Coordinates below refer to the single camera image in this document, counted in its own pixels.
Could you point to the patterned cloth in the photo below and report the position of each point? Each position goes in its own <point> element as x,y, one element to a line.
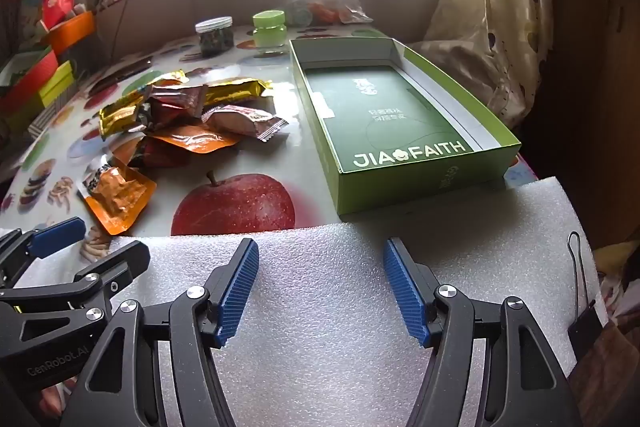
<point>617,297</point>

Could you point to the orange snack packet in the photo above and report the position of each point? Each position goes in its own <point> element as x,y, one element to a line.
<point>120,197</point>
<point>195,139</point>

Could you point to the cream patterned curtain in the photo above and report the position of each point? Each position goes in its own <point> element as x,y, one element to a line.
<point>500,7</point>

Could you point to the striped box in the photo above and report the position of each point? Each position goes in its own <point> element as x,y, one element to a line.
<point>50,113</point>

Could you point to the lime green box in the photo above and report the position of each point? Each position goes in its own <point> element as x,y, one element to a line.
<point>57,83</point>

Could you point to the black smartphone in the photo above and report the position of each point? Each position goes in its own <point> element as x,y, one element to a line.
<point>125,71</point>

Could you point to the red box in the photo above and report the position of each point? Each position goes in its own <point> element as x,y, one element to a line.
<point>30,77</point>

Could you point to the red white candy packet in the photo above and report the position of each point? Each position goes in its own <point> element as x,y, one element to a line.
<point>245,119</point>
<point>177,99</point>

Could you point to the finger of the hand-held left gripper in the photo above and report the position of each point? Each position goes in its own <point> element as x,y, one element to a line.
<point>120,264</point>
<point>55,237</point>

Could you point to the colourful printed bag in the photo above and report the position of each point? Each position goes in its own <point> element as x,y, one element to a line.
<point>20,7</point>

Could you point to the white foam sheet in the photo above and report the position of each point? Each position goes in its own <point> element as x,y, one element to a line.
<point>325,282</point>

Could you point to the green cardboard box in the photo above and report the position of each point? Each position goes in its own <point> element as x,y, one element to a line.
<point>400,107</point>

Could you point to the dark wooden cabinet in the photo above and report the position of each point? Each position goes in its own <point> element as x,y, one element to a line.
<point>590,57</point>

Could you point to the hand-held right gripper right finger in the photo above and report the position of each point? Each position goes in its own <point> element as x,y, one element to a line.
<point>406,297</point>

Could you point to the clear jar with white lid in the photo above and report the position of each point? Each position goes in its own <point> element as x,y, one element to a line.
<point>215,38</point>

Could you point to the black binder clip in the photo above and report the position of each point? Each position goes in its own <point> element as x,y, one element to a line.
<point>584,324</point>

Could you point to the gold long snack bar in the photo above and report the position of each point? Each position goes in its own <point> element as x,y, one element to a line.
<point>235,89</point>
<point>117,114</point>

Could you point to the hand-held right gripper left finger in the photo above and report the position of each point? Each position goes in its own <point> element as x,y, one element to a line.
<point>235,297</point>

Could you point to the glass jar with green lid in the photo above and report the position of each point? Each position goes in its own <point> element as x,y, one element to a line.
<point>269,29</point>

